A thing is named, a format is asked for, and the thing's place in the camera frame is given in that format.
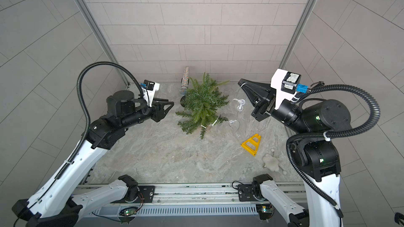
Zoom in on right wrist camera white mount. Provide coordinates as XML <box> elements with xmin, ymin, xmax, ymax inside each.
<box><xmin>270</xmin><ymin>69</ymin><xmax>308</xmax><ymax>110</ymax></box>

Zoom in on black corrugated cable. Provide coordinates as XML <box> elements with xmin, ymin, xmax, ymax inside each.
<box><xmin>54</xmin><ymin>61</ymin><xmax>145</xmax><ymax>180</ymax></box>
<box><xmin>286</xmin><ymin>84</ymin><xmax>381</xmax><ymax>218</ymax></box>

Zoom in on clear string lights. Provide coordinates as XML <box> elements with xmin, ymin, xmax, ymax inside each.
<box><xmin>198</xmin><ymin>82</ymin><xmax>247</xmax><ymax>140</ymax></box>

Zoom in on right green circuit board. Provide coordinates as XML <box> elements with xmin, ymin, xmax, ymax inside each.
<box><xmin>256</xmin><ymin>204</ymin><xmax>274</xmax><ymax>221</ymax></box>

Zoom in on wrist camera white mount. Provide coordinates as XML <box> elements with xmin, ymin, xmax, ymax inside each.
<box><xmin>140</xmin><ymin>80</ymin><xmax>160</xmax><ymax>107</ymax></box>
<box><xmin>270</xmin><ymin>69</ymin><xmax>308</xmax><ymax>110</ymax></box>

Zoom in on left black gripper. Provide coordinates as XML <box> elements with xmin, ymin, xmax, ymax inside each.
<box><xmin>119</xmin><ymin>97</ymin><xmax>175</xmax><ymax>129</ymax></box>

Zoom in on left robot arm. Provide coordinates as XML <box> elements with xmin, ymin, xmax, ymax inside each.
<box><xmin>12</xmin><ymin>90</ymin><xmax>174</xmax><ymax>227</ymax></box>

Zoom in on left green circuit board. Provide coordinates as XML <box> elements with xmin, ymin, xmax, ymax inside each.
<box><xmin>119</xmin><ymin>207</ymin><xmax>138</xmax><ymax>217</ymax></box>

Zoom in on black mounting plate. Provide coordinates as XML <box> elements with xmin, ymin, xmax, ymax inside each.
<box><xmin>123</xmin><ymin>186</ymin><xmax>156</xmax><ymax>203</ymax></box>
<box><xmin>237</xmin><ymin>184</ymin><xmax>267</xmax><ymax>202</ymax></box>

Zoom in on small green christmas tree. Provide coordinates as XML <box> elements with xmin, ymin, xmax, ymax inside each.
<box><xmin>176</xmin><ymin>73</ymin><xmax>229</xmax><ymax>139</ymax></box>

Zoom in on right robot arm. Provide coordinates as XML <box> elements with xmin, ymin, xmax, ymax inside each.
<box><xmin>238</xmin><ymin>73</ymin><xmax>351</xmax><ymax>227</ymax></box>

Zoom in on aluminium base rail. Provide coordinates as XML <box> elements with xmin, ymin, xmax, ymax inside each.
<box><xmin>56</xmin><ymin>181</ymin><xmax>332</xmax><ymax>227</ymax></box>

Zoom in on yellow plastic triangle frame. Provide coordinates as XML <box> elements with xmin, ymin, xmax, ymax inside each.
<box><xmin>241</xmin><ymin>134</ymin><xmax>261</xmax><ymax>156</ymax></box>

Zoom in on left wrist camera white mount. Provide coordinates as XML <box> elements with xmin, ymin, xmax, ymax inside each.
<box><xmin>140</xmin><ymin>80</ymin><xmax>160</xmax><ymax>107</ymax></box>

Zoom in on left black corrugated cable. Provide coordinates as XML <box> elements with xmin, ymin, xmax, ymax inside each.
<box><xmin>54</xmin><ymin>61</ymin><xmax>145</xmax><ymax>180</ymax></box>

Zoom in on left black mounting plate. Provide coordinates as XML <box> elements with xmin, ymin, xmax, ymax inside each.
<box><xmin>123</xmin><ymin>186</ymin><xmax>156</xmax><ymax>203</ymax></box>

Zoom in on green circuit board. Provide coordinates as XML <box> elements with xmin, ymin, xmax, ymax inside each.
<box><xmin>119</xmin><ymin>207</ymin><xmax>138</xmax><ymax>217</ymax></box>
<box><xmin>256</xmin><ymin>204</ymin><xmax>274</xmax><ymax>221</ymax></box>

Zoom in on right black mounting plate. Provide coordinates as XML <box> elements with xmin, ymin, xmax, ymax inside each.
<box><xmin>237</xmin><ymin>184</ymin><xmax>267</xmax><ymax>202</ymax></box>

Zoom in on right black corrugated cable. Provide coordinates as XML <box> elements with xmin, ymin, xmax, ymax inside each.
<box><xmin>286</xmin><ymin>84</ymin><xmax>381</xmax><ymax>218</ymax></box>

